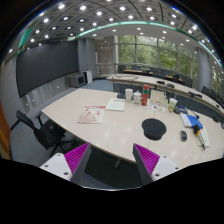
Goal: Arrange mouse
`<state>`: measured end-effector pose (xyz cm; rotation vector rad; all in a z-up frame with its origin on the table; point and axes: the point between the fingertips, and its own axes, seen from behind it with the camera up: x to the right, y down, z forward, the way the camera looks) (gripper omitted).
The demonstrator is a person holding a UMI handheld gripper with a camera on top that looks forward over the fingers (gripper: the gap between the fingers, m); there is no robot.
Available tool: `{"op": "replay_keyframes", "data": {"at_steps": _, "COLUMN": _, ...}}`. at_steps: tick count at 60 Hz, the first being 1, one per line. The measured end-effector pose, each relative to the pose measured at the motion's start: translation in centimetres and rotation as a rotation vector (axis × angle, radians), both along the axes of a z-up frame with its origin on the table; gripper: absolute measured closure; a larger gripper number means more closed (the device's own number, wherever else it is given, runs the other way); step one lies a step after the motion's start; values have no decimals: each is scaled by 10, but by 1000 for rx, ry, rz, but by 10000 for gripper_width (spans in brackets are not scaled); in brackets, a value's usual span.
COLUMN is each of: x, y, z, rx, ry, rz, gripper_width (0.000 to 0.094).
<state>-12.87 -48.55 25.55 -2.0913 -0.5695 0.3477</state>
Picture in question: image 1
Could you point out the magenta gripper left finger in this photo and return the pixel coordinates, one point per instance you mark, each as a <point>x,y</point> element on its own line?
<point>69,166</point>

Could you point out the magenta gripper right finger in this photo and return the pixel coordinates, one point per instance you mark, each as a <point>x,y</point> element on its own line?
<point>151,166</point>

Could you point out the black round mouse pad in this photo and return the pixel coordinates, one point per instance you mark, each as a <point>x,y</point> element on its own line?
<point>153,129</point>

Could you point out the dark grey computer mouse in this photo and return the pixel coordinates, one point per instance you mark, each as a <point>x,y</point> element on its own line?
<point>183,135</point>

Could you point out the black office chair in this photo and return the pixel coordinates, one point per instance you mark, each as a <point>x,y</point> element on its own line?
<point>49,135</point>

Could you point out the red cover magazine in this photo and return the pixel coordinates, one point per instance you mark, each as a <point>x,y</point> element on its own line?
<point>92,115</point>

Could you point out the white remote keypad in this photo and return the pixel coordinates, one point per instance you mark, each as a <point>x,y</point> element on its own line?
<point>185,120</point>

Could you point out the black yellow handheld tool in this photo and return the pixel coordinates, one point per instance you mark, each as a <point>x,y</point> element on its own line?
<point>197,132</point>

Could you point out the blue folder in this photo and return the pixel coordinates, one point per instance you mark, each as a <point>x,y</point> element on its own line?
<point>192,121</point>

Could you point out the grey tape dispenser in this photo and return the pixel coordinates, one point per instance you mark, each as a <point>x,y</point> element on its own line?
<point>180,109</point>

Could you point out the green paper cup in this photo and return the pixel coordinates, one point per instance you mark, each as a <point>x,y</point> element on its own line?
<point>172,104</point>

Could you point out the white paper bag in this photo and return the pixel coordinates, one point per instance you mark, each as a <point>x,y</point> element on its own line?
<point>158,98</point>

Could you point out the white closed book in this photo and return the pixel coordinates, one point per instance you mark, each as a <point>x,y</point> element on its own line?
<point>115,104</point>

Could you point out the white lidded jar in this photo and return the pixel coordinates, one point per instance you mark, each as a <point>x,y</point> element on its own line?
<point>137,97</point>

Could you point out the red thermos bottle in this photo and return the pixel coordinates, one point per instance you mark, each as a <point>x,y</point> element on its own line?
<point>145,95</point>

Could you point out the white paper cup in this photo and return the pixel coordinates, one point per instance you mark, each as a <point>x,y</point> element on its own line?
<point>128,94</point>

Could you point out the grey box cabinet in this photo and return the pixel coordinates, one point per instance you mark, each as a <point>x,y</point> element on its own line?
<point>76,81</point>

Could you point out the white air purifier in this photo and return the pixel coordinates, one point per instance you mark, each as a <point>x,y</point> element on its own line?
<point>88,76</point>

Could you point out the large black wall screen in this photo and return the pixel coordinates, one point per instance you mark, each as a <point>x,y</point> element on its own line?
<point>42,64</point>

